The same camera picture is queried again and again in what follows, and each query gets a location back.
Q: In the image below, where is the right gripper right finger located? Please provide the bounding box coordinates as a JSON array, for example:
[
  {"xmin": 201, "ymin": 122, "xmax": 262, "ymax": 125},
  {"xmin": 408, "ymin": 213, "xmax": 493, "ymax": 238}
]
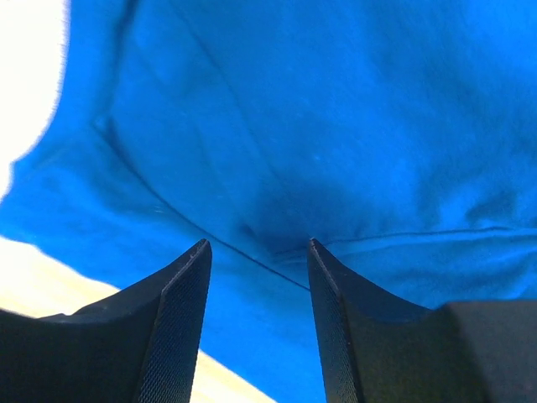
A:
[{"xmin": 307, "ymin": 240, "xmax": 536, "ymax": 403}]

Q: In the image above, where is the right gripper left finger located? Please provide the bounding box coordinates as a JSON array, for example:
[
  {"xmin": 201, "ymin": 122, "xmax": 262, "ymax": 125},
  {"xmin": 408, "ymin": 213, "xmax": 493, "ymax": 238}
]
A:
[{"xmin": 1, "ymin": 240, "xmax": 211, "ymax": 402}]

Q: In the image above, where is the dark blue t shirt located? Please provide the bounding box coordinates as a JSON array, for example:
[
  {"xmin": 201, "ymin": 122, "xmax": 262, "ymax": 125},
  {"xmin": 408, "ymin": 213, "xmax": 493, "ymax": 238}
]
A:
[{"xmin": 1, "ymin": 1, "xmax": 536, "ymax": 402}]

